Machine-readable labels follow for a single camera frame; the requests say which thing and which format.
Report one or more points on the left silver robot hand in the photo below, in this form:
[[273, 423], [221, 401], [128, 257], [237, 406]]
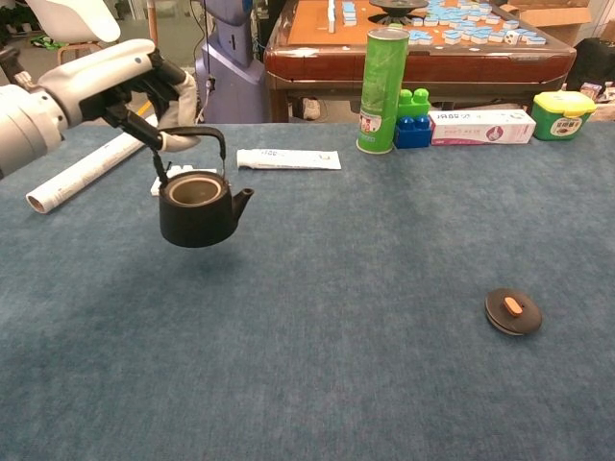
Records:
[[96, 72]]

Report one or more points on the black cast iron teapot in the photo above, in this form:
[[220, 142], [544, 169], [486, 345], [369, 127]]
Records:
[[202, 225]]

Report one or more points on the black lid orange knob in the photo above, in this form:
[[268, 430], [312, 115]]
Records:
[[523, 322]]

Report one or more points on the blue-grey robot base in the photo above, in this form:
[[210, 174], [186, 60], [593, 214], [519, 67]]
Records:
[[230, 72]]

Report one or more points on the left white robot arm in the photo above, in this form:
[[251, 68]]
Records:
[[24, 125]]

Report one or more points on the green container yellow lid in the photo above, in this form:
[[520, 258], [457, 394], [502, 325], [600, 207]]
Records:
[[562, 125]]

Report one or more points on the white chair wooden legs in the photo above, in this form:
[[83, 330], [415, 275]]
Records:
[[72, 19]]

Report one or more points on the wooden pole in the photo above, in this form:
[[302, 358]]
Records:
[[153, 19]]

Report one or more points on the white paper roll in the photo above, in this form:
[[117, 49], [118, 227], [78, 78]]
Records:
[[72, 180]]

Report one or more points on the white plastic block plate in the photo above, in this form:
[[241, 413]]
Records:
[[182, 168]]

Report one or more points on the white toothpaste tube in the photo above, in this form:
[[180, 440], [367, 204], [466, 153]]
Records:
[[288, 159]]

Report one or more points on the brown mahjong table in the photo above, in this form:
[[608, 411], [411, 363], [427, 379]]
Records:
[[327, 62]]

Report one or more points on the green cylindrical can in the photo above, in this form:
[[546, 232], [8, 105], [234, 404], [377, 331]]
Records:
[[382, 86]]

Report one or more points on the black round disc stand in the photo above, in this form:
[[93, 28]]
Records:
[[399, 7]]

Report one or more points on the green toy brick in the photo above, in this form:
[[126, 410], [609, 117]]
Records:
[[413, 106]]

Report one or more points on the blue felt table mat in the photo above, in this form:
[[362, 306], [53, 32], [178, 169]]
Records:
[[307, 312]]

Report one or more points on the blue toy brick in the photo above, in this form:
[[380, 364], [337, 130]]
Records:
[[410, 137]]

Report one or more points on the blue-backed mahjong tile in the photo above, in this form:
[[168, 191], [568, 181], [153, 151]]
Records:
[[417, 37], [535, 39]]

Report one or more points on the white toothpaste box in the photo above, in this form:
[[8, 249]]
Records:
[[480, 127]]

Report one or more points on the white dotted mahjong tile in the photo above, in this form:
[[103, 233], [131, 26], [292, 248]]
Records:
[[512, 37]]

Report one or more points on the brown cardboard box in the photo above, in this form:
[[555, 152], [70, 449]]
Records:
[[552, 19]]

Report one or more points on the black bag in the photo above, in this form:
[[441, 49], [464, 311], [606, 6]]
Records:
[[596, 62]]

